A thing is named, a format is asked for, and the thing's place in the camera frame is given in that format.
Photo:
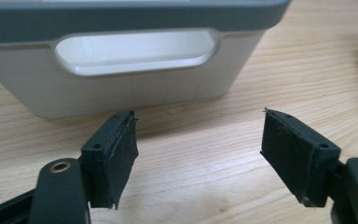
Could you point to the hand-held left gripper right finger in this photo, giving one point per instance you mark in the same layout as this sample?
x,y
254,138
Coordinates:
x,y
298,161

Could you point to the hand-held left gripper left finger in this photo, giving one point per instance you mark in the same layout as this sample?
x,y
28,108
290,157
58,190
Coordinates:
x,y
108,161

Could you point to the white bin with grey rim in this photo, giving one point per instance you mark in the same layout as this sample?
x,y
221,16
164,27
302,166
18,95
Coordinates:
x,y
130,77

